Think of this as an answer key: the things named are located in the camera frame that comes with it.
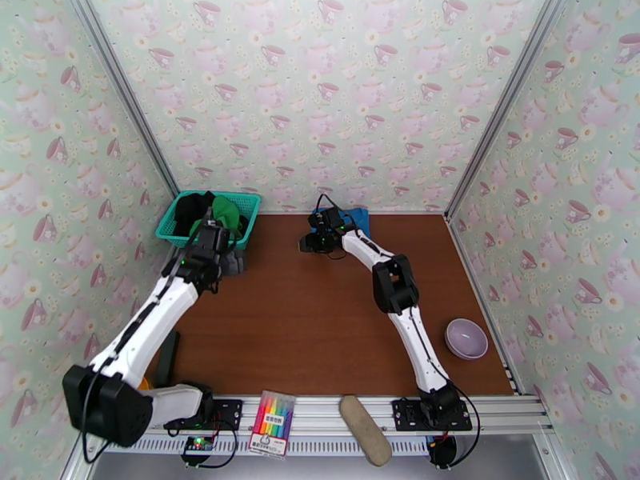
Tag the green t-shirt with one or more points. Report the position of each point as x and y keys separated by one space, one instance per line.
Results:
x=227 y=213

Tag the blue t-shirt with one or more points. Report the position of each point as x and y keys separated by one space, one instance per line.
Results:
x=360 y=221

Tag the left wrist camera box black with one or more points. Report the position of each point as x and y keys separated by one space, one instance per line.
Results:
x=211 y=224

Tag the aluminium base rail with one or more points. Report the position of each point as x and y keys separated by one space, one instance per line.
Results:
x=325 y=413

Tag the teal plastic basket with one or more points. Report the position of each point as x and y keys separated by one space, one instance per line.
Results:
x=167 y=233

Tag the black round device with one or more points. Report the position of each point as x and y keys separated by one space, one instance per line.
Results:
x=442 y=453

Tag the small circuit board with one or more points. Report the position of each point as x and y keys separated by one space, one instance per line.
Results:
x=199 y=444

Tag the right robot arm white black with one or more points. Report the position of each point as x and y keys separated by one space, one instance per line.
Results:
x=420 y=343

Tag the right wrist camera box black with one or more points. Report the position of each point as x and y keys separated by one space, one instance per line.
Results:
x=325 y=218

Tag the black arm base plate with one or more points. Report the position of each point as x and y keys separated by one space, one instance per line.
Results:
x=405 y=416
x=230 y=413

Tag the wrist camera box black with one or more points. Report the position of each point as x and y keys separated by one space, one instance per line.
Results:
x=211 y=224
x=325 y=218

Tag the highlighter pen pack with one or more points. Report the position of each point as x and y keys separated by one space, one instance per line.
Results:
x=272 y=423

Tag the beige oblong stone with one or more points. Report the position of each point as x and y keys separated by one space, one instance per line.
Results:
x=365 y=433

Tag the aluminium frame post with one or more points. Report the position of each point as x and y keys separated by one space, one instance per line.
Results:
x=510 y=93
x=125 y=93

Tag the black t-shirt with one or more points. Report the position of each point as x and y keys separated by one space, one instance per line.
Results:
x=190 y=211

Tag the lilac bowl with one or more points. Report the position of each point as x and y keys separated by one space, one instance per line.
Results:
x=466 y=338

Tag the orange plastic lid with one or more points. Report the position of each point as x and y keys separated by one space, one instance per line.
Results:
x=144 y=384

